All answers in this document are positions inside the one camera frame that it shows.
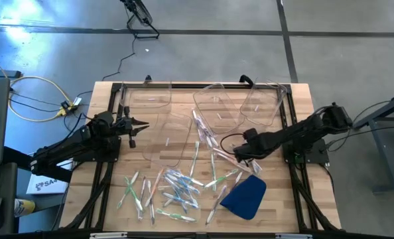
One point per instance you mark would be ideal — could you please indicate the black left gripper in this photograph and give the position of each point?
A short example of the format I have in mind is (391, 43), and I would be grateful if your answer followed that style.
(124, 126)

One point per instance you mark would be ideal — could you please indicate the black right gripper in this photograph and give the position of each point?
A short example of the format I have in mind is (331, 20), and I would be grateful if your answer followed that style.
(258, 149)

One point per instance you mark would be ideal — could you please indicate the dark blue cloth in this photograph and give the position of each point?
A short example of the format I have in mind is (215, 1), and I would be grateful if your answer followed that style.
(245, 199)

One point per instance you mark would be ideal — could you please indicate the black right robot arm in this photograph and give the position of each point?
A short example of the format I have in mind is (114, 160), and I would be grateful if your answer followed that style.
(300, 132)

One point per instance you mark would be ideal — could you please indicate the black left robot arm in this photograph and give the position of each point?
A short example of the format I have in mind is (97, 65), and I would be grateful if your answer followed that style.
(67, 146)

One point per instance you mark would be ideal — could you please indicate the clear plastic bin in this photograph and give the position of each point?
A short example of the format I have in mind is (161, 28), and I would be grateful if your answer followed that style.
(223, 109)
(266, 99)
(144, 93)
(170, 156)

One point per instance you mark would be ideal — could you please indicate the white toothbrush in wrapper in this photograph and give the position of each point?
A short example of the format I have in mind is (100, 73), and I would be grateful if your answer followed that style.
(238, 177)

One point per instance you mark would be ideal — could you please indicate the white label box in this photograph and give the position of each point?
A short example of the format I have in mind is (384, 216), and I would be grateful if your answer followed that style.
(47, 186)

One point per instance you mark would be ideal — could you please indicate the yellow drink can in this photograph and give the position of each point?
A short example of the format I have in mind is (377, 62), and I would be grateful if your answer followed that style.
(24, 207)

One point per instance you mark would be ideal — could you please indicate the black side desk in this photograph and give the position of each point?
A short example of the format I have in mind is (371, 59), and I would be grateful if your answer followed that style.
(4, 186)

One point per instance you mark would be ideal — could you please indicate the dark grey power strip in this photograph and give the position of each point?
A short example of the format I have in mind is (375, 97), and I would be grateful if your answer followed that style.
(1, 73)

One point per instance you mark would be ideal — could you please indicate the silver aluminium bracket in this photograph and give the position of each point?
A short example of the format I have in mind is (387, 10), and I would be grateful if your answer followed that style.
(293, 236)
(107, 235)

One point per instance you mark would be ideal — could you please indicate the grey metal desk frame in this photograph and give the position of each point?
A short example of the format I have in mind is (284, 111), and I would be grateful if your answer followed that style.
(382, 149)

